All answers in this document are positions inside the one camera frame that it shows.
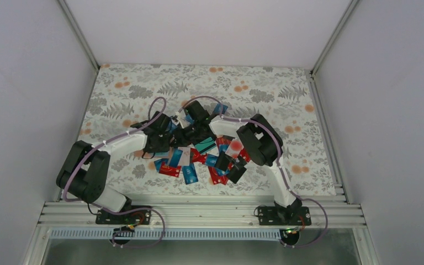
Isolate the teal striped card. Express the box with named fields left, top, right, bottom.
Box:
left=194, top=137, right=216, bottom=155

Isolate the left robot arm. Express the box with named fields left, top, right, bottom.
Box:
left=56, top=112, right=171, bottom=224

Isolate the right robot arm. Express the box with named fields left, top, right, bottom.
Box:
left=172, top=100, right=302, bottom=225

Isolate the blue card lower left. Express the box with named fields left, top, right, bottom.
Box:
left=154, top=149, right=182, bottom=172

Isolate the blue card top right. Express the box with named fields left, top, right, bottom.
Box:
left=213, top=103, right=228, bottom=114

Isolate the white floral card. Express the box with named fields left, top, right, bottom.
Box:
left=178, top=147, right=191, bottom=166

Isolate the red card bottom left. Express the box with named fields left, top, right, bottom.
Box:
left=159, top=163, right=181, bottom=177

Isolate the red card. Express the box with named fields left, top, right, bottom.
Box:
left=208, top=167, right=229, bottom=186
left=159, top=163, right=181, bottom=177

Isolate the red card bottom centre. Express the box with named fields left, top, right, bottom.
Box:
left=208, top=167, right=229, bottom=186

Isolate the black card bottom right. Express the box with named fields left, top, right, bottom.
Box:
left=226, top=166, right=247, bottom=184

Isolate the floral patterned table mat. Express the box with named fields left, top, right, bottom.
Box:
left=79, top=63, right=336, bottom=197

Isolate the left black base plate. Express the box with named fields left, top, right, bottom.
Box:
left=95, top=205, right=152, bottom=225

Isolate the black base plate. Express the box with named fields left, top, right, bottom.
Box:
left=253, top=205, right=312, bottom=226
left=95, top=205, right=152, bottom=225

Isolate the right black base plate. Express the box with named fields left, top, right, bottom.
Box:
left=253, top=205, right=312, bottom=226

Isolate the aluminium rail frame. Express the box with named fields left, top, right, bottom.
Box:
left=38, top=195, right=366, bottom=229

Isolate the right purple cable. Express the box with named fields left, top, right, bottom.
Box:
left=179, top=96, right=329, bottom=250

